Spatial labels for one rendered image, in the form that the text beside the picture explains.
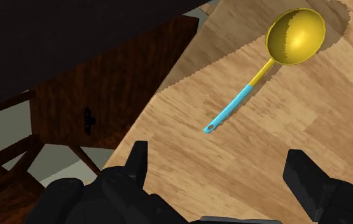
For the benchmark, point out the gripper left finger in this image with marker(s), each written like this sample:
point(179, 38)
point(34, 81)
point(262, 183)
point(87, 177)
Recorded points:
point(123, 189)

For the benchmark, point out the dark wooden chair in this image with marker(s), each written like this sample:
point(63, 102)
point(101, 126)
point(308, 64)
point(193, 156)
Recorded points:
point(2, 173)

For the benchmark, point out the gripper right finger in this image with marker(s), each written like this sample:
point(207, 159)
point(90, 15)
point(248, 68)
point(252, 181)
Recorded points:
point(318, 192)

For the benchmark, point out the brown wooden table with drawer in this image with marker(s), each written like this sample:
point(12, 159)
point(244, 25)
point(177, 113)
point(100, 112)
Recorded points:
point(108, 90)

